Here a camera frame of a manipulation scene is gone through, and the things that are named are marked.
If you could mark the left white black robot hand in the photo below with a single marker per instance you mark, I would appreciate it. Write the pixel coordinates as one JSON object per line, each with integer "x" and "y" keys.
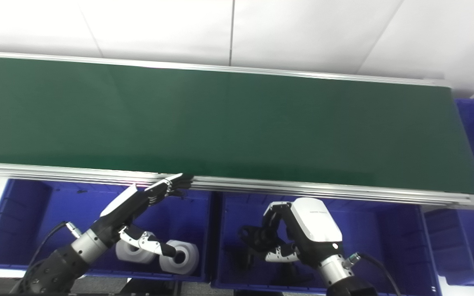
{"x": 121, "y": 213}

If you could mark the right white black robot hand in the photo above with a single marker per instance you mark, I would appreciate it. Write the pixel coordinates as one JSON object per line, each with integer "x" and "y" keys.
{"x": 313, "y": 226}

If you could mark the black flange part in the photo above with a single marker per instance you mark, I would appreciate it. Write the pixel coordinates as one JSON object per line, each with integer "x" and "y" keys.
{"x": 255, "y": 240}

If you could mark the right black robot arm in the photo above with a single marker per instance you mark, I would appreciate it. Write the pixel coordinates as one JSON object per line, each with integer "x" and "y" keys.
{"x": 340, "y": 275}

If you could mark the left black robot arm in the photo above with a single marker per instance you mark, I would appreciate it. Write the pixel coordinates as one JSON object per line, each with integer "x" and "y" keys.
{"x": 60, "y": 263}

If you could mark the white cylindrical part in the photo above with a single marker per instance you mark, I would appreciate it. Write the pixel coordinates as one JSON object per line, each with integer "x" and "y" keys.
{"x": 189, "y": 257}
{"x": 130, "y": 253}

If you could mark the green conveyor belt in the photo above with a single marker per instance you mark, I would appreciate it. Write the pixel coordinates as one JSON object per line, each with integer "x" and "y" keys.
{"x": 237, "y": 123}

